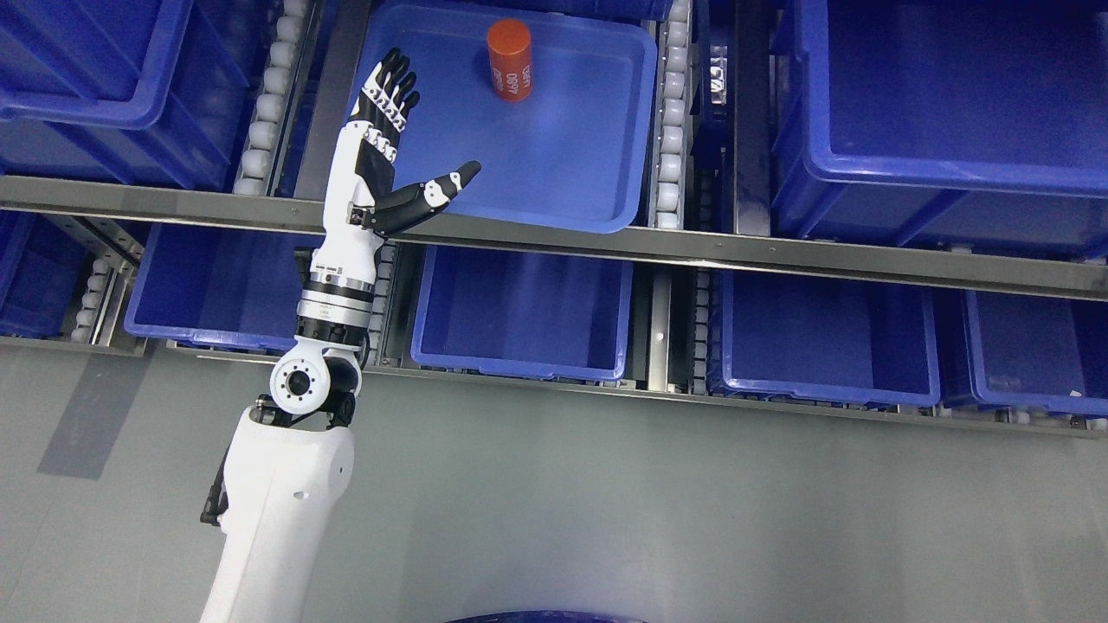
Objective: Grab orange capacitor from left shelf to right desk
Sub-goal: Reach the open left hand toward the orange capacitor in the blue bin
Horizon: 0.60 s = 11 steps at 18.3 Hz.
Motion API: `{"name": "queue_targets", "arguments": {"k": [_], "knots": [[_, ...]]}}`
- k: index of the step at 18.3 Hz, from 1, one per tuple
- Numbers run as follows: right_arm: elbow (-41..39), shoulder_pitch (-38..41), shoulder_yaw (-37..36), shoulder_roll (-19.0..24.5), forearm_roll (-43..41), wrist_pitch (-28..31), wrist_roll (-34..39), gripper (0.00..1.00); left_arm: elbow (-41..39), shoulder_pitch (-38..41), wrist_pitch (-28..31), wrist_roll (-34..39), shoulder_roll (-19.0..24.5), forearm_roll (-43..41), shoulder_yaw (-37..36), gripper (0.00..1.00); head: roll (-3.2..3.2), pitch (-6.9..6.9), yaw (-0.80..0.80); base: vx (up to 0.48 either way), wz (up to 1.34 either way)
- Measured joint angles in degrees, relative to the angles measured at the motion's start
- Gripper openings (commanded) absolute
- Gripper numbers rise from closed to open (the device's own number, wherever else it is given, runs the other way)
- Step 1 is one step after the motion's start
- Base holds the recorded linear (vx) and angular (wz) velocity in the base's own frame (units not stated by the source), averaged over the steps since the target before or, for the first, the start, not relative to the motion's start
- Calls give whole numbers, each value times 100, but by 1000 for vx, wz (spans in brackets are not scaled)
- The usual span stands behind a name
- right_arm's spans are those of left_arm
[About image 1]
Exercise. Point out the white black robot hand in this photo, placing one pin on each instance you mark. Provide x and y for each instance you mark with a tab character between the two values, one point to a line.
363	207

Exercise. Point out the orange cylindrical capacitor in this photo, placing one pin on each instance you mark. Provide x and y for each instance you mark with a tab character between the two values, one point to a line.
508	45

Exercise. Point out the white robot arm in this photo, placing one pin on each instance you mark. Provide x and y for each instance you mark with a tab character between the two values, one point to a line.
291	456

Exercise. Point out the white roller track left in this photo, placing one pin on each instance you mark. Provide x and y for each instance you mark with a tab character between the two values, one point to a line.
270	124

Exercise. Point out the white roller track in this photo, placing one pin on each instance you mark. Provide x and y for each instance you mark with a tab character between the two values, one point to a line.
671	119
270	124

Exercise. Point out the blue bin lower left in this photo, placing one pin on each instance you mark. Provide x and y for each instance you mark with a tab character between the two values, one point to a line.
224	288

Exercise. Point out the blue bin lower centre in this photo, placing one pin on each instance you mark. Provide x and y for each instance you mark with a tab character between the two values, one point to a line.
523	315

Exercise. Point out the shallow blue plastic tray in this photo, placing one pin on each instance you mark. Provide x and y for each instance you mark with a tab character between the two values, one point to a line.
571	155

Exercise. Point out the blue bin upper left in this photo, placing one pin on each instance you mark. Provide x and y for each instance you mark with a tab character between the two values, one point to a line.
132	92

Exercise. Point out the blue bin far left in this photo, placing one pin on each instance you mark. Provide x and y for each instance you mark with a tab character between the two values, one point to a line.
40	267

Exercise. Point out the white roller track centre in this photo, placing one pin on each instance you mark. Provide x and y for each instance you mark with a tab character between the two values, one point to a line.
671	119

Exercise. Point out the blue bin lower right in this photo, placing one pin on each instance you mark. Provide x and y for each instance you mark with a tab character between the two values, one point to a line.
848	342

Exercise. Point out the large blue bin upper right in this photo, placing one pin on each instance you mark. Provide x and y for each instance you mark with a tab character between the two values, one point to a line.
977	124

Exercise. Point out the blue bin far right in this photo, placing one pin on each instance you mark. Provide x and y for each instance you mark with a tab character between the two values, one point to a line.
1023	352

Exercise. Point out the metal shelf front rail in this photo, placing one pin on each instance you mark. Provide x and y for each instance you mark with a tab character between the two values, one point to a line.
991	273

